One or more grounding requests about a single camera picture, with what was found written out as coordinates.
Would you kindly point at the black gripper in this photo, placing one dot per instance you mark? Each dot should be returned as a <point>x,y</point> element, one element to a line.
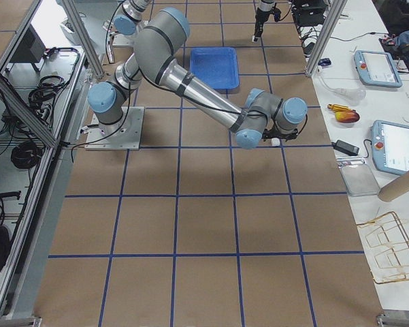
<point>276,135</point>

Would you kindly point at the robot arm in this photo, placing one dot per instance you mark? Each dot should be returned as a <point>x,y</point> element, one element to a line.
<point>264,116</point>
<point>127,19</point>

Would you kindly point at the blue plastic tray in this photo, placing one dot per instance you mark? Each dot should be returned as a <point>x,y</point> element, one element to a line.
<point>215,66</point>

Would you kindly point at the grey metal tray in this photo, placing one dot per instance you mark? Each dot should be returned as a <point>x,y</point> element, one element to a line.
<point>359,180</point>

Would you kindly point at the black power brick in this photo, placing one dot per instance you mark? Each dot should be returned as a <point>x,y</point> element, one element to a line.
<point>345,148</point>

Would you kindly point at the red yellow mango toy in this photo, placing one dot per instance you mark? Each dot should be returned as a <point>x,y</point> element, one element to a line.
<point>347,116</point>

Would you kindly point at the clear light bulb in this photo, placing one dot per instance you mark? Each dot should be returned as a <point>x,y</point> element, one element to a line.
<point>352,95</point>

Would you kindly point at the far teach pendant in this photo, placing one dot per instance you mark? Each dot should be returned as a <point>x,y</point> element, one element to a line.
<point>376,69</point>

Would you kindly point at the teach pendant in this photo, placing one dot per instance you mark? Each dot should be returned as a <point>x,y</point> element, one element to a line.
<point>390,147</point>
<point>376,69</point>

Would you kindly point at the near teach pendant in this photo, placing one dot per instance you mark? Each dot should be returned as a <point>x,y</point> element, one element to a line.
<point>390,147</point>

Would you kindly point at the cardboard tube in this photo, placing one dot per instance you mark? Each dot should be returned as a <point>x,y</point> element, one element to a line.
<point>395,188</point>

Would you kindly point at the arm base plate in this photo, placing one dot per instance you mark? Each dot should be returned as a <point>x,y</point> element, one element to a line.
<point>126,134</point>

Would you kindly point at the aluminium frame upright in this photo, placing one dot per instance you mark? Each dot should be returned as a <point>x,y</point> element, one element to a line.
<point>330,23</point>

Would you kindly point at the gold wire rack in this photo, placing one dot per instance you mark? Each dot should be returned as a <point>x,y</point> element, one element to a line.
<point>386,243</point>

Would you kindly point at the aluminium frame rail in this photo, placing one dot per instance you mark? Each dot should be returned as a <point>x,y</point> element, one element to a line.
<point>48,134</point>

